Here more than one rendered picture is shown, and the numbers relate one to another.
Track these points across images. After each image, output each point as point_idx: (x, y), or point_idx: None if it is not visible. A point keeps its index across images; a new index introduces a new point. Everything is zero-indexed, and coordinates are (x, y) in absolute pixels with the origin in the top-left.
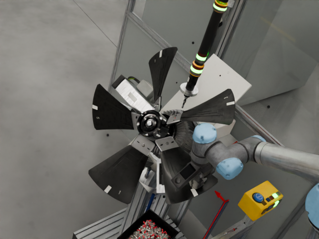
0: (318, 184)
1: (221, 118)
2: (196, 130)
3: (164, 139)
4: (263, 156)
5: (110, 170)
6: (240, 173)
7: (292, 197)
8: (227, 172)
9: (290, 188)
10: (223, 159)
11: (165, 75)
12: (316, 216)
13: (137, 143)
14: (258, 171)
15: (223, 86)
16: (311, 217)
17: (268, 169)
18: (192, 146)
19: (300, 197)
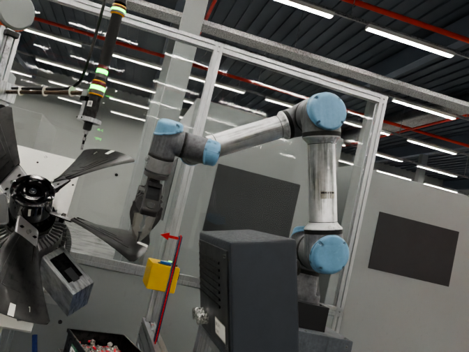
0: (312, 98)
1: (119, 160)
2: (166, 121)
3: (56, 213)
4: (220, 141)
5: (3, 277)
6: (53, 334)
7: (138, 311)
8: (218, 149)
9: (132, 302)
10: (206, 140)
11: (13, 137)
12: (326, 119)
13: (21, 229)
14: (82, 311)
15: (49, 171)
16: (324, 123)
17: (95, 297)
18: (160, 147)
19: (148, 305)
